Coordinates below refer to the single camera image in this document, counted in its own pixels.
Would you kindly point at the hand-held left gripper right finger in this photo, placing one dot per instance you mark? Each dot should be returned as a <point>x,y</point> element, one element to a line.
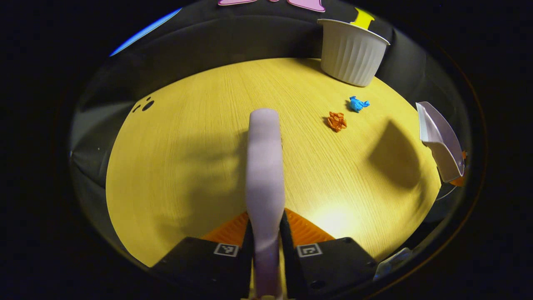
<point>329,266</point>

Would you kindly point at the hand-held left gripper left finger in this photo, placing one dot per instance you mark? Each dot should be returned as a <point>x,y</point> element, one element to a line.
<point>204,266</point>

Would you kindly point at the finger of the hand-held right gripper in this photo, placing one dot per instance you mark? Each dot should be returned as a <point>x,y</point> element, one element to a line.
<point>461,182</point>

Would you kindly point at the pale pink dustpan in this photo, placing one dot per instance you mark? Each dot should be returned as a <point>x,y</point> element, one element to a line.
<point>439,141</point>

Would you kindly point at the blue paper trash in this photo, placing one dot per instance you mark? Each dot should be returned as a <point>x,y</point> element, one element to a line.
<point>358,103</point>

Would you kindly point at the orange paper trash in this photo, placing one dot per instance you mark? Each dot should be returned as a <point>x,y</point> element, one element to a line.
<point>336,121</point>

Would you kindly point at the white ribbed garbage bin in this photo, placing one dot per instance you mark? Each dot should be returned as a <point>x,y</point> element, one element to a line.
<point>352,54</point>

